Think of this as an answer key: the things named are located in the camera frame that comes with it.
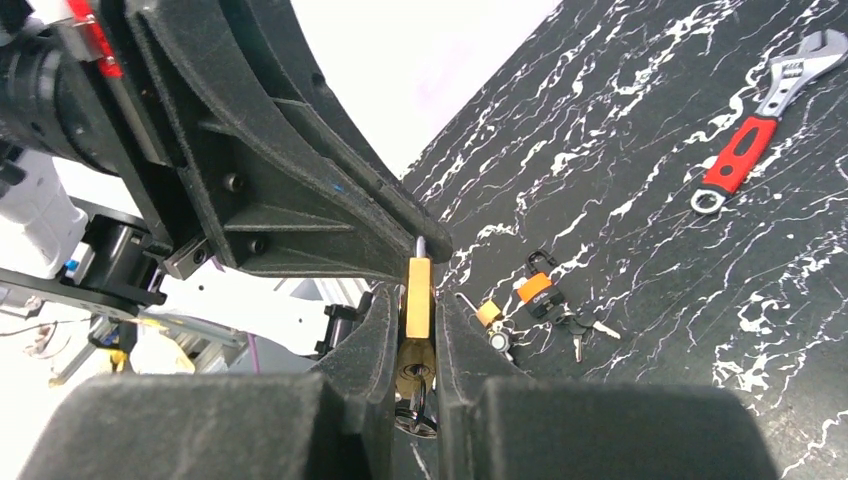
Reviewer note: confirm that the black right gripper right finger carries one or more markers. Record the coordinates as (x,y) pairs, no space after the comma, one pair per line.
(495,422)

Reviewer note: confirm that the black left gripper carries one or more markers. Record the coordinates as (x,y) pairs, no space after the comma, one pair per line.
(159,95)

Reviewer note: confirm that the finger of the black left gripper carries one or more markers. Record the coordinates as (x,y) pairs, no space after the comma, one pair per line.
(272,40)

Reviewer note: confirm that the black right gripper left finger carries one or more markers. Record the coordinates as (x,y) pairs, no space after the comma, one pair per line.
(334,421)

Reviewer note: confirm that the small brass padlock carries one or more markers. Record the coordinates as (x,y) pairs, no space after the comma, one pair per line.
(416,360)

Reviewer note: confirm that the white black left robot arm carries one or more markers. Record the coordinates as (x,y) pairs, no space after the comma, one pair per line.
(123,282)

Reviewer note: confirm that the long shackle orange padlock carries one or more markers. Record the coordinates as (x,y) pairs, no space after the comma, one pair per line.
(491,317)

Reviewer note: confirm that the black head keys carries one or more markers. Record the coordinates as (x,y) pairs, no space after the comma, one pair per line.
(579,325)

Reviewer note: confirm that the orange black padlock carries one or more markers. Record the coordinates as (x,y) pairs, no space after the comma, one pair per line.
(538,293)

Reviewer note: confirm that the red handled adjustable wrench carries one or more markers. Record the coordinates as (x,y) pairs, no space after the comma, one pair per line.
(818,53)

